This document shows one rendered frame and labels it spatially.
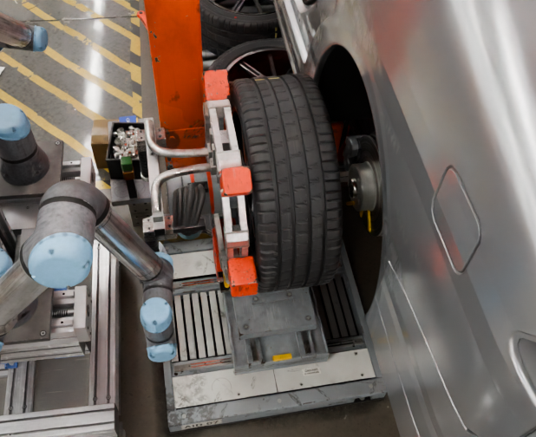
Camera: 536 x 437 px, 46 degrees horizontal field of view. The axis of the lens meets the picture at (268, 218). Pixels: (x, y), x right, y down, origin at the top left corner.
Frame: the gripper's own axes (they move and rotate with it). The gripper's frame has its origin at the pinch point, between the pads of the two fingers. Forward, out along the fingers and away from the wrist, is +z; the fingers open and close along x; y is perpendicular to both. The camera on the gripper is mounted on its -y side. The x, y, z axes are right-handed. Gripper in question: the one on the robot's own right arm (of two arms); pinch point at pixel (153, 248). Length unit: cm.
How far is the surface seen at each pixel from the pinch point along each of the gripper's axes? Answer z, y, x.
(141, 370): -1, -83, 13
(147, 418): -21, -83, 12
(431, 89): -22, 75, -58
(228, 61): 115, -33, -39
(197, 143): 54, -17, -19
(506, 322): -67, 66, -57
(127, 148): 64, -26, 7
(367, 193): 5, 6, -66
